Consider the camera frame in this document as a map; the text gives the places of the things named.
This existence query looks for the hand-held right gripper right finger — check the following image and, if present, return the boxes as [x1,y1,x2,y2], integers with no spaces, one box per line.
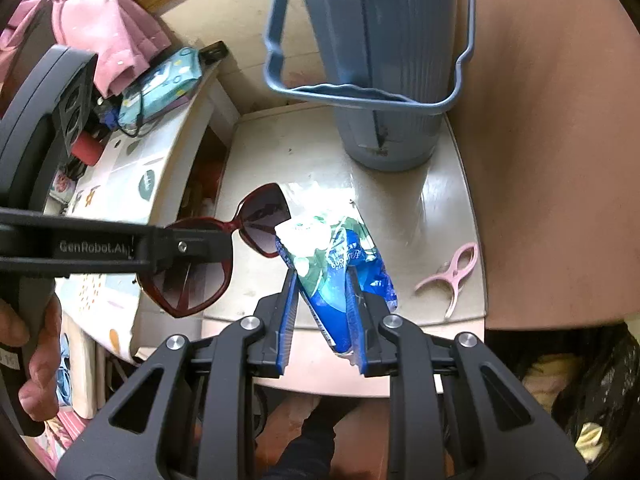
[345,265,588,480]

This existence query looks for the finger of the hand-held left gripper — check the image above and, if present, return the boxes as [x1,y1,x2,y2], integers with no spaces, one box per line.
[131,224,235,273]

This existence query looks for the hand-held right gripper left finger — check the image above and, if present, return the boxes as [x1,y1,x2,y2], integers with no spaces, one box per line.
[56,267,301,480]

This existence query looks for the dark red sunglasses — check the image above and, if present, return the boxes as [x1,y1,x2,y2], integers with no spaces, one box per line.
[135,182,293,318]

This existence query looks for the blue snack wrapper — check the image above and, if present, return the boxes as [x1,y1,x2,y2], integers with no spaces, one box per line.
[274,214,398,358]

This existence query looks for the pink plastic clip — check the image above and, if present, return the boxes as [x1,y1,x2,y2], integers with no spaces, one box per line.
[414,242,480,320]

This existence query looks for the person's left hand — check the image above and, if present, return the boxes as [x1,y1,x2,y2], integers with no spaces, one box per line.
[0,294,64,423]

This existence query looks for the patterned table cover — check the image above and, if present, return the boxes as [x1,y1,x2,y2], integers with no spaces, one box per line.
[45,87,211,361]

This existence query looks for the pink garment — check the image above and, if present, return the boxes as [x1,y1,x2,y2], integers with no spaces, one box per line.
[0,0,173,98]

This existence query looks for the small white table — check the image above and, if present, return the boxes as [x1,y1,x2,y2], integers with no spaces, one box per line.
[200,105,488,401]

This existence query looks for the person's leg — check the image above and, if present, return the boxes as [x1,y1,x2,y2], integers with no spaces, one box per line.
[265,410,336,480]

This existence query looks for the blue wet wipes pack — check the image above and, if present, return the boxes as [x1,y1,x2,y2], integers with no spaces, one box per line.
[119,47,203,128]

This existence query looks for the black garbage bag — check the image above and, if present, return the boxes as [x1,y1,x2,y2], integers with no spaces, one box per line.
[487,320,640,480]

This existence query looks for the blue thermos jug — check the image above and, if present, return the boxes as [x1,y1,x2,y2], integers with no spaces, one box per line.
[262,0,476,172]

